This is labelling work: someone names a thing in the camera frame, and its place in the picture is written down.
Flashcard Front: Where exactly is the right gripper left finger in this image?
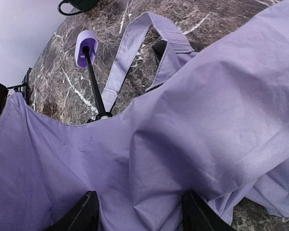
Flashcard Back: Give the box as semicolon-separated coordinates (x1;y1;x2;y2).
46;191;99;231

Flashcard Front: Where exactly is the lavender folding umbrella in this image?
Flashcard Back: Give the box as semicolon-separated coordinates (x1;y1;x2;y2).
0;0;289;231

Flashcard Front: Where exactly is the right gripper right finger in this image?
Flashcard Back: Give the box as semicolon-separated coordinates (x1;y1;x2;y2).
182;190;235;231

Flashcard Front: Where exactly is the dark mug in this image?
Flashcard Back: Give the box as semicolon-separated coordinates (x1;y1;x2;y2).
57;0;99;16

